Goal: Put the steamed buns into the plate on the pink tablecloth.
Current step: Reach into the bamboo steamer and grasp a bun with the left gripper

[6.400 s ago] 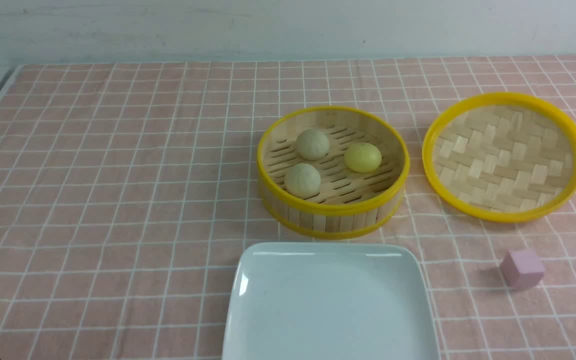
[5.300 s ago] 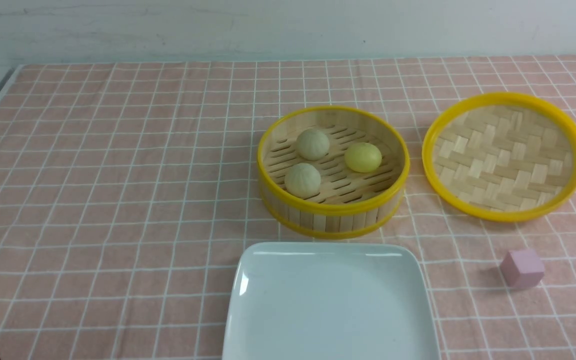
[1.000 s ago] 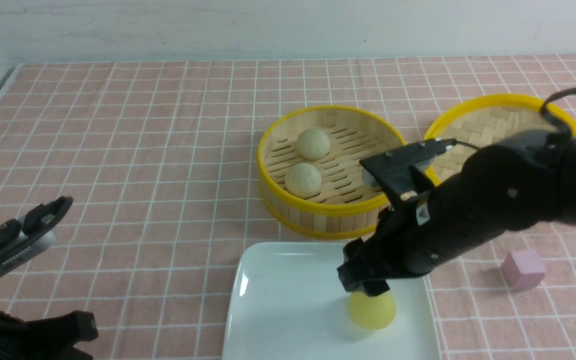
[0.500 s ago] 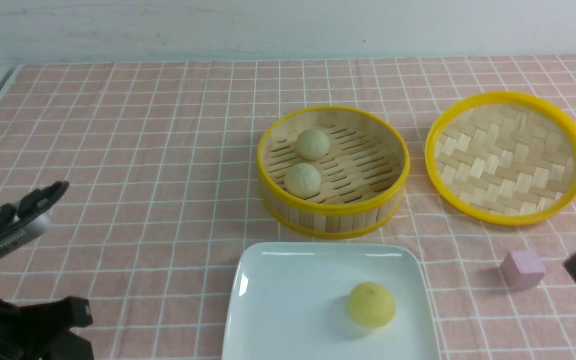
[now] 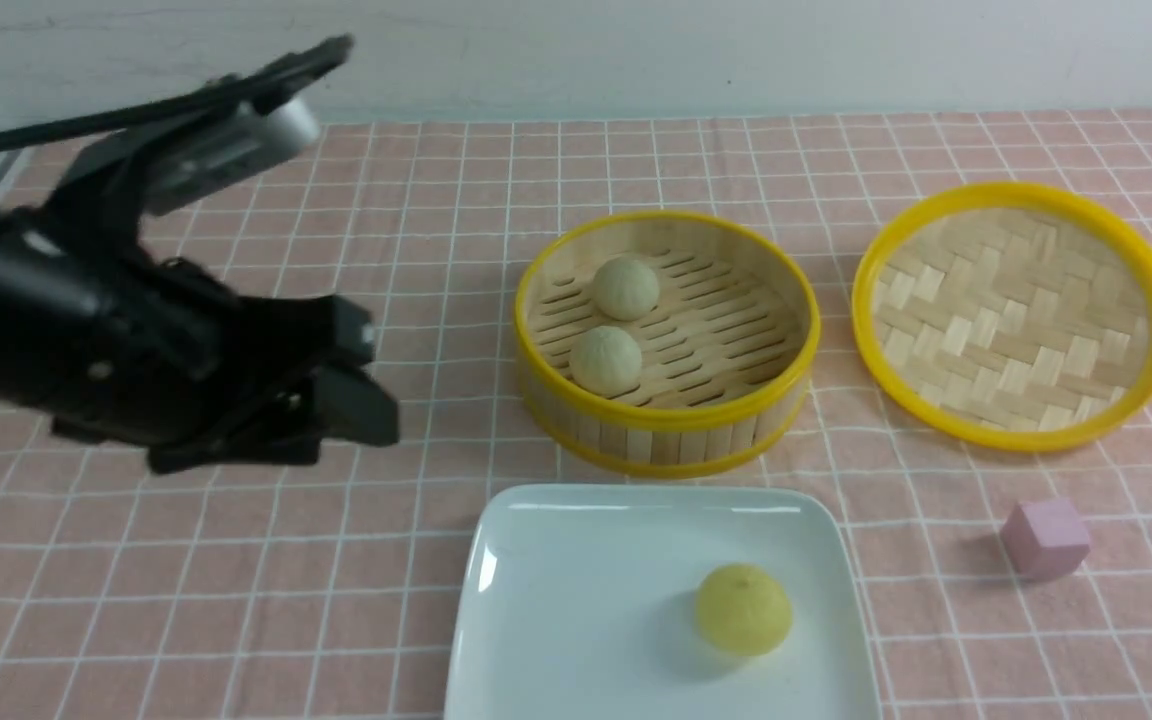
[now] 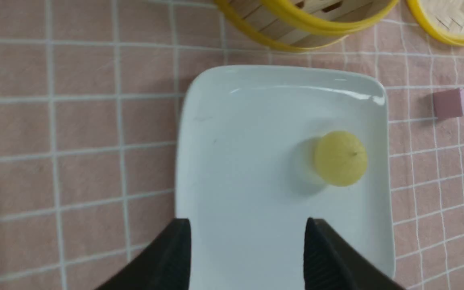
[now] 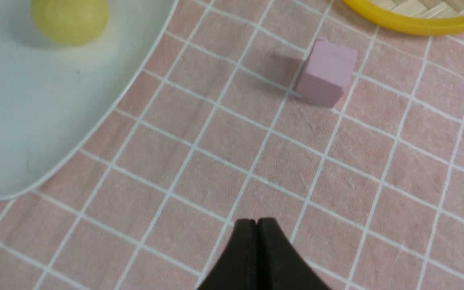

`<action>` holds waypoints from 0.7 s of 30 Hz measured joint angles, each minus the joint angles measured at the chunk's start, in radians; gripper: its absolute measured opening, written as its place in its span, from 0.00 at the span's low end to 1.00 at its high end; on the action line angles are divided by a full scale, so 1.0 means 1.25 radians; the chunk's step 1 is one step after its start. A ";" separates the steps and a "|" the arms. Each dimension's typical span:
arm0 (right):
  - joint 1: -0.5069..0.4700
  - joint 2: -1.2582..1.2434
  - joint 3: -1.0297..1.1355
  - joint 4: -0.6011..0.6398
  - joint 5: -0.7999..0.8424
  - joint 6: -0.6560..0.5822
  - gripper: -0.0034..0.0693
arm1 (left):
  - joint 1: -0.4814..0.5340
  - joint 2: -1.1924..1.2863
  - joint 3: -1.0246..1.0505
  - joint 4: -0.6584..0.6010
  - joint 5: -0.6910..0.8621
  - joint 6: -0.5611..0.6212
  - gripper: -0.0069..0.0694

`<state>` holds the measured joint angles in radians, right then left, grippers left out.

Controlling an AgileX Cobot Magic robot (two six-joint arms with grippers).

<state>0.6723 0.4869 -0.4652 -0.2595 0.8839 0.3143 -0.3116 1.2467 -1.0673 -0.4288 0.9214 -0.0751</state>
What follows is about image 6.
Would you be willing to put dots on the bamboo steamer basket yellow rim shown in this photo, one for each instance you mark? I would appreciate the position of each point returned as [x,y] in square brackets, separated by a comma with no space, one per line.
[303,25]

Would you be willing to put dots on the woven bamboo steamer lid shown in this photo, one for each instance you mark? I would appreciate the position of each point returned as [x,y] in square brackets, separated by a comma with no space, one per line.
[443,20]

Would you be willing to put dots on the pink checkered tablecloth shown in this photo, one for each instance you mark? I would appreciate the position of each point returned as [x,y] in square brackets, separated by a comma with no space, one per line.
[90,97]

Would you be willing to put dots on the pink cube block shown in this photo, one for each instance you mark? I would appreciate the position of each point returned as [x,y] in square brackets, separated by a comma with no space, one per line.
[449,104]

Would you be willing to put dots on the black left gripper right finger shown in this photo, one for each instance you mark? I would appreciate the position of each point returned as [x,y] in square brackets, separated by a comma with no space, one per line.
[330,263]

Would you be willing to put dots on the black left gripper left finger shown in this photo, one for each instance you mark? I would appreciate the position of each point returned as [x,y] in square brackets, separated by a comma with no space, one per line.
[164,265]

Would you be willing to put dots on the white square plate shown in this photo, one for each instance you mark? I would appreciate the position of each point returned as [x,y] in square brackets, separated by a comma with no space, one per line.
[245,176]

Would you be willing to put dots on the yellow steamed bun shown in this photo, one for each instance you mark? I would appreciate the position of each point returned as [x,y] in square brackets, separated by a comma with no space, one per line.
[340,158]

